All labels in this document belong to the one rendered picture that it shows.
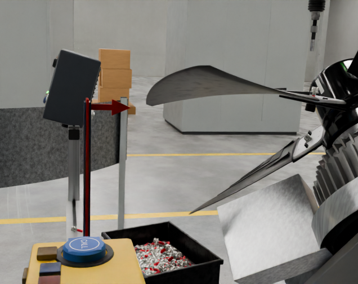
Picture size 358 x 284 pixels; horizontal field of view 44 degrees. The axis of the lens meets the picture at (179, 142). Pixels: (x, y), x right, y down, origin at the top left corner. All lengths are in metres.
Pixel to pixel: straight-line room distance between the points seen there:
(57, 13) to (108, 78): 3.97
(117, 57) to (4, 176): 6.49
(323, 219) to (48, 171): 1.99
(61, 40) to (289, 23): 3.80
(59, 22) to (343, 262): 4.40
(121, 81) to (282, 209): 8.08
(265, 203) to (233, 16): 6.32
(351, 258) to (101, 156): 2.14
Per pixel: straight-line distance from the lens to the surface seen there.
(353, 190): 0.61
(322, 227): 0.65
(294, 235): 0.71
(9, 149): 2.39
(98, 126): 2.65
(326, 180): 0.68
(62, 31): 4.88
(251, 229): 0.73
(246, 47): 7.06
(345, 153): 0.66
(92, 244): 0.44
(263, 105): 7.25
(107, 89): 8.73
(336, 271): 0.75
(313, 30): 0.75
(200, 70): 0.55
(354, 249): 0.68
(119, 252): 0.45
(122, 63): 8.72
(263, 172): 0.83
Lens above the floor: 1.27
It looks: 12 degrees down
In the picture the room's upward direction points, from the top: 3 degrees clockwise
